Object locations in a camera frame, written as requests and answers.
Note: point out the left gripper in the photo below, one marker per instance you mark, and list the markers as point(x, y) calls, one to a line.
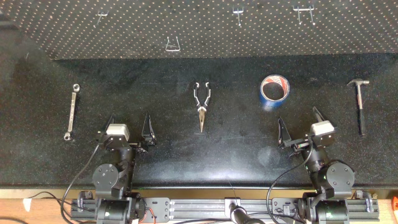
point(118, 144)

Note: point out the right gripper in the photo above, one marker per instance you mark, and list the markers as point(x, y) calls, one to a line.
point(323, 140)

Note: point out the wrench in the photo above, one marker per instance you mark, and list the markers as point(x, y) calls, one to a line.
point(72, 109)

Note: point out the black and white pliers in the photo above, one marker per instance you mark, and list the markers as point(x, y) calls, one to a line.
point(202, 109)

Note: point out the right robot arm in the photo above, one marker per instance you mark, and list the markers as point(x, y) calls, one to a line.
point(337, 179)

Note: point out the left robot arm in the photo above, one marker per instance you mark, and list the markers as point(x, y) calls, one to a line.
point(107, 179)

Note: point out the black pegboard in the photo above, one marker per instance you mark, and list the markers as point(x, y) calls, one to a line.
point(217, 34)

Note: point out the roll of blue tape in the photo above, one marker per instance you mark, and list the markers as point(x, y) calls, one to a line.
point(269, 101)

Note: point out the hammer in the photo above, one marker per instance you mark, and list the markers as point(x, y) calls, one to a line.
point(359, 96)

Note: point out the metal hook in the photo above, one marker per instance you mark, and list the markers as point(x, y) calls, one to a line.
point(173, 49)
point(102, 14)
point(298, 14)
point(238, 13)

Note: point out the white tape piece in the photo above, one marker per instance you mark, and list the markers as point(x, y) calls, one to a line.
point(27, 204)

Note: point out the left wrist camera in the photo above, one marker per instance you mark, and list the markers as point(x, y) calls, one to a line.
point(118, 130)

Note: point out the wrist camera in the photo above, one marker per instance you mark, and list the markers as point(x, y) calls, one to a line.
point(322, 127)
point(118, 130)

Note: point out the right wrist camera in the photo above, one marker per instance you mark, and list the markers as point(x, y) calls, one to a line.
point(322, 127)

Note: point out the mounting rail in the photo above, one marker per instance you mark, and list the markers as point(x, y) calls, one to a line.
point(199, 209)

